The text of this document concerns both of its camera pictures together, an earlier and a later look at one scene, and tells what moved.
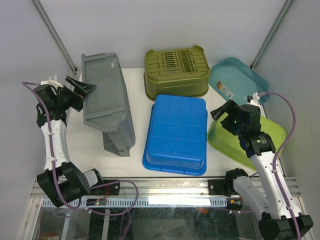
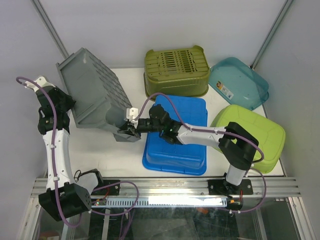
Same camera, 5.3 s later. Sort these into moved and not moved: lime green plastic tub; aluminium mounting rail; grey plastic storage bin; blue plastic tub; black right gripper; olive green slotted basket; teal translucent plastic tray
Moved: grey plastic storage bin; black right gripper; lime green plastic tub
Not moved: aluminium mounting rail; teal translucent plastic tray; olive green slotted basket; blue plastic tub
